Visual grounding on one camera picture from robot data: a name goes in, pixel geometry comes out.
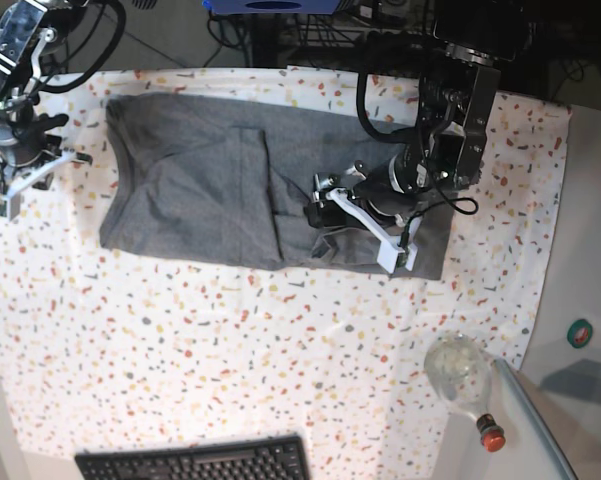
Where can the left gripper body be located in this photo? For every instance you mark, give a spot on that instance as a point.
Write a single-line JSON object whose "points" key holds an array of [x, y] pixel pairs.
{"points": [[322, 212]]}

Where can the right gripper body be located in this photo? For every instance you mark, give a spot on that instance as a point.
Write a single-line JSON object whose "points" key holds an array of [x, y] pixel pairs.
{"points": [[24, 142]]}

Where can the grey t-shirt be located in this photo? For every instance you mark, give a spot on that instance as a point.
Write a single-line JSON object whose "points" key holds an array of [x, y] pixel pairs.
{"points": [[226, 182]]}

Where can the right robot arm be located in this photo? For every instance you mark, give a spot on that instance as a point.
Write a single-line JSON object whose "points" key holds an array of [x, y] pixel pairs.
{"points": [[29, 31]]}

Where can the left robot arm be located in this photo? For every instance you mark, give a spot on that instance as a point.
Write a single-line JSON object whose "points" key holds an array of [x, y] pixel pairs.
{"points": [[453, 57]]}

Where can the clear bottle with red cap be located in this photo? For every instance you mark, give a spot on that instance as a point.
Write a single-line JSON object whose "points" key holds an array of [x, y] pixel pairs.
{"points": [[460, 375]]}

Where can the blue box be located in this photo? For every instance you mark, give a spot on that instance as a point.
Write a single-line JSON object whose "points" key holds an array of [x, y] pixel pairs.
{"points": [[318, 7]]}

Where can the black keyboard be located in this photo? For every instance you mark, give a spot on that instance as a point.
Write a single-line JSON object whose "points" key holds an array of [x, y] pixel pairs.
{"points": [[271, 458]]}

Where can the green tape roll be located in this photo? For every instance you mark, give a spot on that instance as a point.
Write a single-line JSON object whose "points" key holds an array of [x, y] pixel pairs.
{"points": [[579, 333]]}

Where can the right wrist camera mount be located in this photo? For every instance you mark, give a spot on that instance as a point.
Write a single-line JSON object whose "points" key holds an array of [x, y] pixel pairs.
{"points": [[37, 174]]}

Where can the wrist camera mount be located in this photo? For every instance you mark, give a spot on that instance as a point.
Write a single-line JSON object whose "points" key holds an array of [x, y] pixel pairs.
{"points": [[37, 174], [375, 230]]}

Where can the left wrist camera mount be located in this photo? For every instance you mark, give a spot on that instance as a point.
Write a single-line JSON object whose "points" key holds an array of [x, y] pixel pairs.
{"points": [[375, 230]]}

